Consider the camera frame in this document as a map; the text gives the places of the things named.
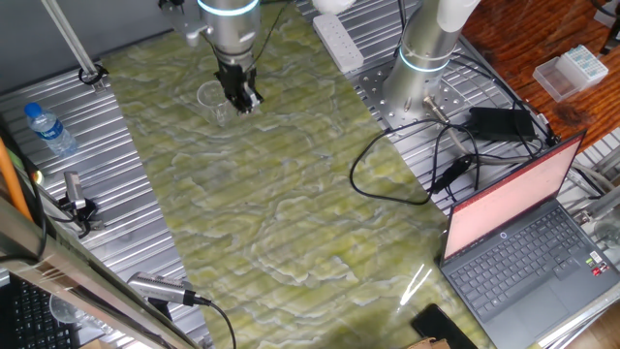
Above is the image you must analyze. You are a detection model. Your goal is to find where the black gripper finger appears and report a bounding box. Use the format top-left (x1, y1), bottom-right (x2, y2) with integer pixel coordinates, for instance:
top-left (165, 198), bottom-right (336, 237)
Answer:
top-left (231, 91), bottom-right (251, 116)
top-left (244, 81), bottom-right (265, 109)

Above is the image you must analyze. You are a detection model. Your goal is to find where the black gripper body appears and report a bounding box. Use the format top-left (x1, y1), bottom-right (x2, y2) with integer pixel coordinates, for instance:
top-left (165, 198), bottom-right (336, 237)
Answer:
top-left (214, 62), bottom-right (258, 101)

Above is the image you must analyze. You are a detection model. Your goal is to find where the clear plastic cup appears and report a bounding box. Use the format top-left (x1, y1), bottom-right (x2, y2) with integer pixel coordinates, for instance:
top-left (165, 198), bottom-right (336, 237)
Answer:
top-left (196, 79), bottom-right (233, 128)

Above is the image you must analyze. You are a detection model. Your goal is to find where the white power strip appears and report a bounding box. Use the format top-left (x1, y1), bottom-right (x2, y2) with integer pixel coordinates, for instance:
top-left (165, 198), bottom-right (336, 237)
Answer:
top-left (312, 13), bottom-right (365, 74)

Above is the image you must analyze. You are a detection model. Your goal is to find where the green marble pattern mat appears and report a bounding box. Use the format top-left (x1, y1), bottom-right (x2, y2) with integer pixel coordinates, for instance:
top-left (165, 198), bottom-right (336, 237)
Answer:
top-left (100, 0), bottom-right (498, 349)

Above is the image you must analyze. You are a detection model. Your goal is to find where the black pole clamp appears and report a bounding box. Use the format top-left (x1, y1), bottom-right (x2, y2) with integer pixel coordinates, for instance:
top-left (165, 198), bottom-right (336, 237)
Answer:
top-left (77, 62), bottom-right (110, 87)

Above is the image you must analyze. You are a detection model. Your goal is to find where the aluminium pole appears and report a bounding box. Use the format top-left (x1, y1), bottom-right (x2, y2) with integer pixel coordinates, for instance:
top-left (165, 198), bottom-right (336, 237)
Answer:
top-left (41, 0), bottom-right (107, 93)

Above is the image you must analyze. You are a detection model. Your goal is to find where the water bottle with blue cap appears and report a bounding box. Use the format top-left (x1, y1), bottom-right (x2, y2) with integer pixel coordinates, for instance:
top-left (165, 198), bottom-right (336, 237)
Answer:
top-left (23, 101), bottom-right (78, 157)

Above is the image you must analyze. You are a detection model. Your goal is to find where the orange pole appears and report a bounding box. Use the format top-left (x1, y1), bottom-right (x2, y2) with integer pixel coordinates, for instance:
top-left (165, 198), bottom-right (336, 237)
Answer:
top-left (0, 138), bottom-right (33, 222)

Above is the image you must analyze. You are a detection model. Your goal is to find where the black power adapter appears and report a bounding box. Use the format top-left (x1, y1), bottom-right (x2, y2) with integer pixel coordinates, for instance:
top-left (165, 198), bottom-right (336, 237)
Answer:
top-left (467, 106), bottom-right (537, 143)

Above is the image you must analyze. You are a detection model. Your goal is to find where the clear glass beaker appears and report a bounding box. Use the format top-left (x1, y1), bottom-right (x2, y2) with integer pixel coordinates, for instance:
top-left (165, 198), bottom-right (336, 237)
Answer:
top-left (47, 293), bottom-right (87, 325)

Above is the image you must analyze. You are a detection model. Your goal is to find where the brown wooden desk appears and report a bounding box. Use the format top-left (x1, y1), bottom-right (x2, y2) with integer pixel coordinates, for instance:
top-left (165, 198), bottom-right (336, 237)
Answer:
top-left (459, 0), bottom-right (620, 152)

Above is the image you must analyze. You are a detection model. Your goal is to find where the black smartphone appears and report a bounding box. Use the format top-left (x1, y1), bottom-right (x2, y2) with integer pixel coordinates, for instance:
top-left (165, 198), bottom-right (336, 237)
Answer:
top-left (410, 303), bottom-right (481, 349)

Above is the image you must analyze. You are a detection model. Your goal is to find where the clear empty plastic box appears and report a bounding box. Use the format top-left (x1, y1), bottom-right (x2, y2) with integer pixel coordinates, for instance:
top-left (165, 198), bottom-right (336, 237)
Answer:
top-left (532, 56), bottom-right (581, 103)

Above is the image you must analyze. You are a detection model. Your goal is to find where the black keyboard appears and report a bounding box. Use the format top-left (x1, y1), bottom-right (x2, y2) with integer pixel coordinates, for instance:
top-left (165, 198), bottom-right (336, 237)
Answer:
top-left (0, 273), bottom-right (81, 349)

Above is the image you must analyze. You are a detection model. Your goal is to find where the cardboard piece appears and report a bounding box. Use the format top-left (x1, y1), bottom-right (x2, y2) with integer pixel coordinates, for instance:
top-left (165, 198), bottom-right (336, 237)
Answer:
top-left (405, 336), bottom-right (451, 349)

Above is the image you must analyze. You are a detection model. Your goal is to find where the grey open laptop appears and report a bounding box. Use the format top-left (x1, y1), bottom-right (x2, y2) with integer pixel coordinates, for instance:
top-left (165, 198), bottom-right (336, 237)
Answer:
top-left (438, 129), bottom-right (620, 349)

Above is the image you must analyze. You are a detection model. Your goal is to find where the clear box with tip rack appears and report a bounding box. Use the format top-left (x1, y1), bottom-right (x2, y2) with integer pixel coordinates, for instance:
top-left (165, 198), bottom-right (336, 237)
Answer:
top-left (555, 44), bottom-right (609, 90)

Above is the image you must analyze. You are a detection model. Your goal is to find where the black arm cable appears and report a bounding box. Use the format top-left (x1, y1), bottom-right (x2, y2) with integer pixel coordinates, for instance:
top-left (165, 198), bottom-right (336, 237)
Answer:
top-left (251, 0), bottom-right (290, 69)

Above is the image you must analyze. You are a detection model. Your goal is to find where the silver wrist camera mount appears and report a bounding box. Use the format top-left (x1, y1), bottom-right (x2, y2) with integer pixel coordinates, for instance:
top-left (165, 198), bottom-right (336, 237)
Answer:
top-left (158, 0), bottom-right (214, 48)

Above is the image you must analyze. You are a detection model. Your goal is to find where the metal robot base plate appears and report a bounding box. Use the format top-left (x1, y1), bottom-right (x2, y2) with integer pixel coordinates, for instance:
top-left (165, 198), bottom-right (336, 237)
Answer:
top-left (356, 46), bottom-right (481, 132)

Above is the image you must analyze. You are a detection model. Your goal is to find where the small silver camera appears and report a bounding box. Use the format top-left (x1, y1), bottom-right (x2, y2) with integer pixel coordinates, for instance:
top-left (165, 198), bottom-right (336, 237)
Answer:
top-left (62, 171), bottom-right (88, 210)

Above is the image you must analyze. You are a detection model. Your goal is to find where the large silver ribbed camera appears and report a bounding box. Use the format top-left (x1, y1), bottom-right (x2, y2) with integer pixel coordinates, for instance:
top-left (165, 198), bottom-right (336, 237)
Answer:
top-left (126, 270), bottom-right (213, 307)

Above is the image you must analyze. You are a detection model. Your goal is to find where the black camera cable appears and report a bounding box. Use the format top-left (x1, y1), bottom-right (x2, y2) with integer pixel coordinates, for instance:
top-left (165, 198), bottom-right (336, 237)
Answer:
top-left (205, 299), bottom-right (237, 349)

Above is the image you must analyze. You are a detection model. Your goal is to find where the black adapter cable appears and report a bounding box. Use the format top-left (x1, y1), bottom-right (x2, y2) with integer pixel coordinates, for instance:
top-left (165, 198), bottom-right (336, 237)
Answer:
top-left (349, 117), bottom-right (481, 206)

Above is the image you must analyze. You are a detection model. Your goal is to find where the shiny metal frame bar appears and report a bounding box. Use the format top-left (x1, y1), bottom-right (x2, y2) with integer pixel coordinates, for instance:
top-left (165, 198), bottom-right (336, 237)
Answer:
top-left (0, 196), bottom-right (200, 349)

